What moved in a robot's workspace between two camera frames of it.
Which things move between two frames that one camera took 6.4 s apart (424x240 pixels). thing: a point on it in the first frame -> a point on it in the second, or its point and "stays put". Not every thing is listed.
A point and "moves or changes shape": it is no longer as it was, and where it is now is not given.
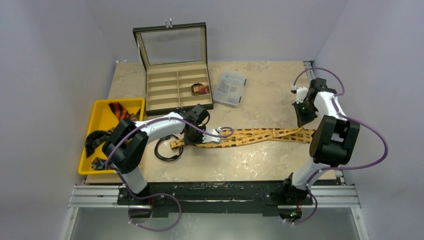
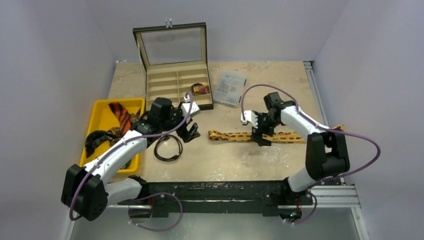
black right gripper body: x=301 y=113 -> x=260 y=129
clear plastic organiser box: x=229 y=87 stays put
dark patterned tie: x=93 y=140 stays put
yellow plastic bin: x=104 y=118 stays put
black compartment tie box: x=174 y=59 stays put
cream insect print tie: x=253 y=136 moves or changes shape
